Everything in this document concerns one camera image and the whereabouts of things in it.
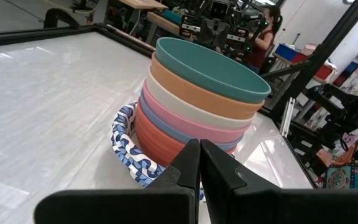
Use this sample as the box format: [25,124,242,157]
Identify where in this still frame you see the black hook clamp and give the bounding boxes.
[44,7,80,29]

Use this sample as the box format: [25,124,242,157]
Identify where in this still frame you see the red storage bin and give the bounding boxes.
[290,52,334,81]

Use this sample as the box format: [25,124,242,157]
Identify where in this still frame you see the green bowl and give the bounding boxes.
[155,36,272,105]

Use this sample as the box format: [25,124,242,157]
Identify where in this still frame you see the dark blue bowl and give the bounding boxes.
[139,90,245,152]

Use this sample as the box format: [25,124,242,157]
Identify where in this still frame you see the person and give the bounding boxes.
[246,4,284,74]

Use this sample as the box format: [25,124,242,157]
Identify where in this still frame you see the background robot station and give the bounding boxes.
[178,0,270,60]

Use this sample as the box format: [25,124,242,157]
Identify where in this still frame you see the cream bowl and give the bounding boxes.
[146,67,257,131]

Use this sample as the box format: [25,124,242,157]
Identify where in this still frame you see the wooden workbench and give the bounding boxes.
[146,11,183,37]
[118,0,169,10]

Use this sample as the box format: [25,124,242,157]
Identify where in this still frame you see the colourful patterned cloth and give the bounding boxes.
[303,46,358,190]

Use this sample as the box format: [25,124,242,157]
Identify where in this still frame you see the blue storage bin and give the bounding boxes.
[274,43,298,62]

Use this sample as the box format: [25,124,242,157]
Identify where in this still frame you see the orange bowl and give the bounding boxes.
[150,52,265,121]

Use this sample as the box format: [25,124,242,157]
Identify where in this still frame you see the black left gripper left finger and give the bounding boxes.
[33,138,201,224]

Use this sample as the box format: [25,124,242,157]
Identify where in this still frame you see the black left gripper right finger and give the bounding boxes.
[200,139,358,224]

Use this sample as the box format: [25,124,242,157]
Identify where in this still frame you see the red bowl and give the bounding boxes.
[134,98,237,168]

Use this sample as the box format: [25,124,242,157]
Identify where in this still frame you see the blue patterned paper plate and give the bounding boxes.
[110,101,205,202]

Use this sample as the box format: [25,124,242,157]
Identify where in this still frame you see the pink bowl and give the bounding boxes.
[142,79,251,144]

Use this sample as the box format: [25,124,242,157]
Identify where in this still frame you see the silver metal bracket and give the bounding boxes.
[280,96,296,138]

